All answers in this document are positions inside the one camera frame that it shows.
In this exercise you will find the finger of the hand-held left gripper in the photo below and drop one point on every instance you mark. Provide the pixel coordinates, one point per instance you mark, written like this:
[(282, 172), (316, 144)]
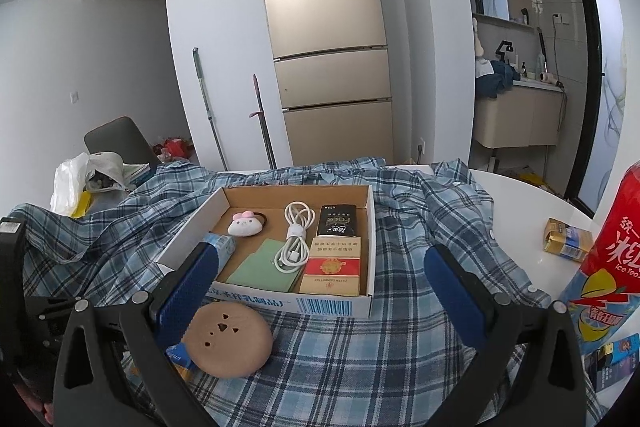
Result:
[(47, 317)]

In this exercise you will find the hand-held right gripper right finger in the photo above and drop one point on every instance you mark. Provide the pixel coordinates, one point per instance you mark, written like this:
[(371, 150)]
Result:
[(450, 292)]

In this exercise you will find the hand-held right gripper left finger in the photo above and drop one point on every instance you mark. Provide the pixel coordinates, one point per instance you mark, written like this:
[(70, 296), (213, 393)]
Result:
[(190, 287)]

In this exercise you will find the blue tissue packet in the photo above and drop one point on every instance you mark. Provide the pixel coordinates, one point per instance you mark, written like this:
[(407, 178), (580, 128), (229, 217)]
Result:
[(225, 247)]

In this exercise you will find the brown round plush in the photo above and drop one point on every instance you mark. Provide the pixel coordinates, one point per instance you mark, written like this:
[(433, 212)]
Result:
[(230, 342)]

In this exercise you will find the green notebook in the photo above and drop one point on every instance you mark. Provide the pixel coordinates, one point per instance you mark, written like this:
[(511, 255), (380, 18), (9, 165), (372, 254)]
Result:
[(255, 267)]

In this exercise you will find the cardboard box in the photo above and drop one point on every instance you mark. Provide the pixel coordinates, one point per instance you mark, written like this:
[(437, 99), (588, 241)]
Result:
[(270, 213)]

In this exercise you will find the red gold cigarette pack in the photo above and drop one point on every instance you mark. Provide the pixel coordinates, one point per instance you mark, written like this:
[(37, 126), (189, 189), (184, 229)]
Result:
[(332, 267)]

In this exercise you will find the black cigarette pack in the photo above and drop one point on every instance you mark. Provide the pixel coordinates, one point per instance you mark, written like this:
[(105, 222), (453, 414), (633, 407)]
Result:
[(339, 222)]

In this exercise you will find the person's left hand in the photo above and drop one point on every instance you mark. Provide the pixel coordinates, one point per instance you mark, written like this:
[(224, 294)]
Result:
[(36, 404)]

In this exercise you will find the blue snack packet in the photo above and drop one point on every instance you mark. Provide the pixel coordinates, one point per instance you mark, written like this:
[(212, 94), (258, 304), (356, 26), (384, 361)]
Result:
[(177, 359)]

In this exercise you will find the yellow plastic packet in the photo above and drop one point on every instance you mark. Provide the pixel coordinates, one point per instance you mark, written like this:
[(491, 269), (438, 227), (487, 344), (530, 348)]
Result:
[(84, 204)]

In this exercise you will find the blue plaid shirt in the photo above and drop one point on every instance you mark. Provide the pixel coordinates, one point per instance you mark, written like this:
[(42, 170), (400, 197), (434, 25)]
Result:
[(350, 357)]

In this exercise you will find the white plastic bag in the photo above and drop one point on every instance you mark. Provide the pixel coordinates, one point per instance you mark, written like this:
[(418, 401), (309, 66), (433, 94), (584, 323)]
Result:
[(67, 187)]

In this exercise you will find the small gold blue box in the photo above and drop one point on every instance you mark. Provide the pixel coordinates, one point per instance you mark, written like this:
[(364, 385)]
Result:
[(565, 242)]

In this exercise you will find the red bags pile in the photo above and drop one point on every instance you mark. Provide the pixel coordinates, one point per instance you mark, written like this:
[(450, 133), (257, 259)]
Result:
[(175, 148)]

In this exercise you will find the grey chair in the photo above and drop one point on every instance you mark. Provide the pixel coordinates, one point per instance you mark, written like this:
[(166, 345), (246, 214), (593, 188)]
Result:
[(120, 139)]

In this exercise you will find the red drink bottle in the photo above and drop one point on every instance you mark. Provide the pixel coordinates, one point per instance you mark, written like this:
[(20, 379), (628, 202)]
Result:
[(615, 257)]

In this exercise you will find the dark blue printed box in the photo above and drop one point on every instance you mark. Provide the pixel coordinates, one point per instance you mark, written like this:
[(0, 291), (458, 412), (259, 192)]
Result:
[(610, 367)]

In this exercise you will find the beige vanity cabinet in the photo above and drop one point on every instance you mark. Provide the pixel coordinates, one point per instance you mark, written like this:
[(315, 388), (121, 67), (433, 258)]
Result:
[(515, 117)]

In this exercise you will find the blue cloth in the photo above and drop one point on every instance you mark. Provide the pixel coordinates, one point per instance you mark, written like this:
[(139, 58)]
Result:
[(495, 79)]

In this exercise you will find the pink hair dryer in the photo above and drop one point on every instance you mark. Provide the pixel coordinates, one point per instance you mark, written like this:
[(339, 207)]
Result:
[(547, 78)]

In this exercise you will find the beige plush toy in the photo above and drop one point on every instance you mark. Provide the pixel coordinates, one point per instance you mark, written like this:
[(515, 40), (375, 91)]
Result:
[(479, 47)]

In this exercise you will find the black faucet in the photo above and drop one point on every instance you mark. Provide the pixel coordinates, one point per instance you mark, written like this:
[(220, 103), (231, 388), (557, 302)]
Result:
[(502, 49)]

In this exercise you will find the beige refrigerator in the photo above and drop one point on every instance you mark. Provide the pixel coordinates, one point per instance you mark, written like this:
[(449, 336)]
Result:
[(325, 32)]

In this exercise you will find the wall socket with plug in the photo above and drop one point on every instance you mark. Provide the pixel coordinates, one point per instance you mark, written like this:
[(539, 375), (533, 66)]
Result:
[(420, 148)]

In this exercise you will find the bathroom wall socket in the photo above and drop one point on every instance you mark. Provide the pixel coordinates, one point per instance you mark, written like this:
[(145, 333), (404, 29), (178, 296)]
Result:
[(560, 18)]

